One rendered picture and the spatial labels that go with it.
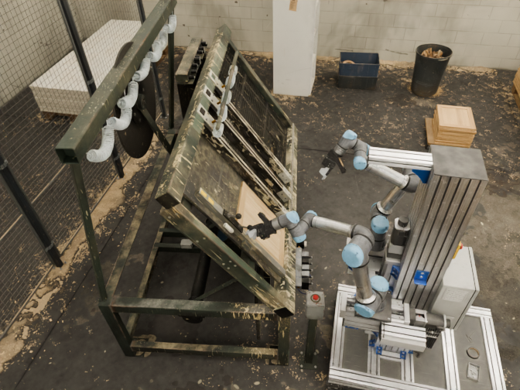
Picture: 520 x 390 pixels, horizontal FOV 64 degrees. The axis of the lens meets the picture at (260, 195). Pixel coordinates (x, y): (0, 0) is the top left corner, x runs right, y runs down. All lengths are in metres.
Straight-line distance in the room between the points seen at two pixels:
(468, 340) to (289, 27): 4.47
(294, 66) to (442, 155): 4.42
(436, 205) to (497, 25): 5.81
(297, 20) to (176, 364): 4.59
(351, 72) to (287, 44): 1.15
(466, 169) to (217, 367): 2.48
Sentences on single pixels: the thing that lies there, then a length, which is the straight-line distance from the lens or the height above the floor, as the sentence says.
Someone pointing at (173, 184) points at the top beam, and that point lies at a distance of 2.23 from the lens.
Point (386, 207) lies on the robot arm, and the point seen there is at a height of 1.31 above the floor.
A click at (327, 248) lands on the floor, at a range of 4.38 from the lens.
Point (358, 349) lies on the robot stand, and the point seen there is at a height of 0.21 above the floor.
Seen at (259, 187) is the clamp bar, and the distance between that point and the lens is 3.12.
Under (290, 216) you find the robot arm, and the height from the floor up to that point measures 1.62.
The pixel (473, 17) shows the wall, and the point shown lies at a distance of 7.78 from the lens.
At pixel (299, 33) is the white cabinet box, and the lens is 6.27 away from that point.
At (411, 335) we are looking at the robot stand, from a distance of 2.87.
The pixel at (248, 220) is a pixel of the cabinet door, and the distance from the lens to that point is 2.87.
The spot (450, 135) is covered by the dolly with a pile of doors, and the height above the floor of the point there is 0.28.
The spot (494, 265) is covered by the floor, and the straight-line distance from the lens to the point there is 4.72.
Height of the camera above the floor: 3.37
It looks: 44 degrees down
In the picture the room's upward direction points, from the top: 2 degrees counter-clockwise
